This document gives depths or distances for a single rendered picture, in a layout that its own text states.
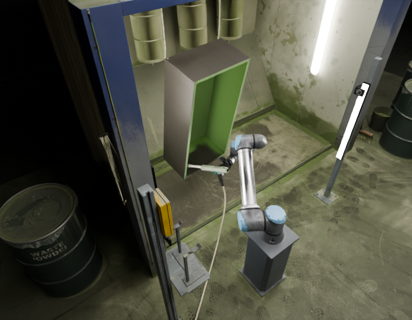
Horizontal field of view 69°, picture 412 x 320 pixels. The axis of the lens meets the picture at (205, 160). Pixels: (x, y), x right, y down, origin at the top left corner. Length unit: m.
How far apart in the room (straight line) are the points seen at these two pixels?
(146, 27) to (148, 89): 0.82
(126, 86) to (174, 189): 2.10
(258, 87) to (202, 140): 1.61
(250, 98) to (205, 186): 1.65
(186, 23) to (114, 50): 2.15
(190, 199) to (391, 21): 2.71
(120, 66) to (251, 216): 1.33
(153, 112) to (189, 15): 1.18
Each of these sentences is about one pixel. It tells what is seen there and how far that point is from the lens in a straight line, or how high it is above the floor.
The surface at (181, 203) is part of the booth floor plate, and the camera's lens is 3.41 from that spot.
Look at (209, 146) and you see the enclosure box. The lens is 3.38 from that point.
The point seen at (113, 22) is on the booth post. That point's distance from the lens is 1.53.
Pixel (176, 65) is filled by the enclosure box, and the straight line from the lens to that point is 2.36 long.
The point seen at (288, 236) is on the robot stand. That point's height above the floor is 0.64.
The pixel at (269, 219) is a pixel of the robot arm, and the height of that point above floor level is 0.90.
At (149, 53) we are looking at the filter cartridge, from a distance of 3.47.
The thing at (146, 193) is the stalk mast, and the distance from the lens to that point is 1.39.
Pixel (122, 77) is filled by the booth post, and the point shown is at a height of 1.95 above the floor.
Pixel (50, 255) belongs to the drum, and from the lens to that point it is 2.58.
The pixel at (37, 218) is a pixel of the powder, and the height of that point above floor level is 0.86.
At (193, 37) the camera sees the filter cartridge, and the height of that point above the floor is 1.41.
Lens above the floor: 2.64
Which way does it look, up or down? 42 degrees down
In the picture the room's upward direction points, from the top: 1 degrees counter-clockwise
